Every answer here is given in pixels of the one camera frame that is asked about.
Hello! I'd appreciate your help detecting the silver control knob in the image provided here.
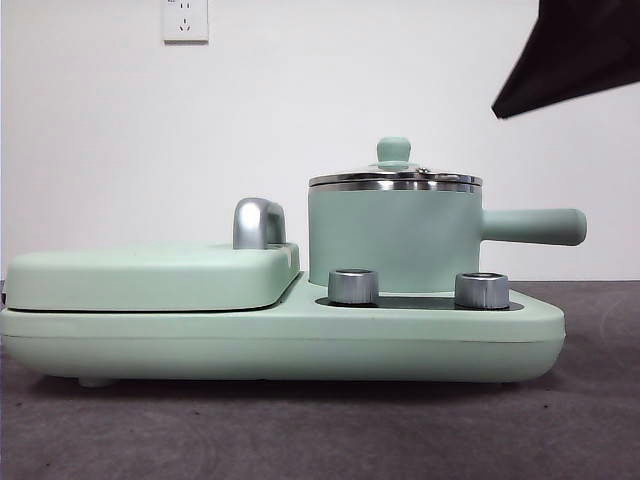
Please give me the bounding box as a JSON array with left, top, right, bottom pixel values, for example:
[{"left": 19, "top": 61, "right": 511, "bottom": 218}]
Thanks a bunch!
[
  {"left": 454, "top": 271, "right": 511, "bottom": 308},
  {"left": 327, "top": 268, "right": 380, "bottom": 305}
]

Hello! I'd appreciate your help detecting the black control panel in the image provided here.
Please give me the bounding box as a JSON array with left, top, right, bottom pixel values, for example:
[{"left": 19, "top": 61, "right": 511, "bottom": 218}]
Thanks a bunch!
[{"left": 314, "top": 294, "right": 524, "bottom": 310}]

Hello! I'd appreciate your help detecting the green hinged griddle cover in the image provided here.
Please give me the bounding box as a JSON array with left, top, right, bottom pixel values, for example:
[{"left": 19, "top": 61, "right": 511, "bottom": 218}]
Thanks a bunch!
[{"left": 3, "top": 240, "right": 301, "bottom": 312}]

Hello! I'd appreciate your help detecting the green steamer pot with handle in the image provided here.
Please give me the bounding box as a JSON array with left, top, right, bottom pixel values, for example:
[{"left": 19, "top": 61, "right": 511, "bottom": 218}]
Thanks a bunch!
[{"left": 307, "top": 183, "right": 588, "bottom": 295}]

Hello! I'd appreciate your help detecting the white wall socket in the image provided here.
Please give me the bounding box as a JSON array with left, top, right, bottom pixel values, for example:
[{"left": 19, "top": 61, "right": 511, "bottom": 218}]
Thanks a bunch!
[{"left": 161, "top": 0, "right": 209, "bottom": 44}]

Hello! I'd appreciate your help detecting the silver griddle cover handle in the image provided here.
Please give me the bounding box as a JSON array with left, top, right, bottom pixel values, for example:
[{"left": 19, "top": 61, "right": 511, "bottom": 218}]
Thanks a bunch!
[{"left": 232, "top": 196, "right": 287, "bottom": 250}]

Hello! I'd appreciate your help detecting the green breakfast maker base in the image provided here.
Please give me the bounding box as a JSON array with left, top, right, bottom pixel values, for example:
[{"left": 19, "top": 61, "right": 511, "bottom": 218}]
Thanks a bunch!
[{"left": 0, "top": 269, "right": 567, "bottom": 389}]

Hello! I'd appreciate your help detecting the glass lid with green knob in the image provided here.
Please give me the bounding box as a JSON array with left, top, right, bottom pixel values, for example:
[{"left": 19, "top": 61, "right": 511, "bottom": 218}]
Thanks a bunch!
[{"left": 308, "top": 137, "right": 484, "bottom": 194}]

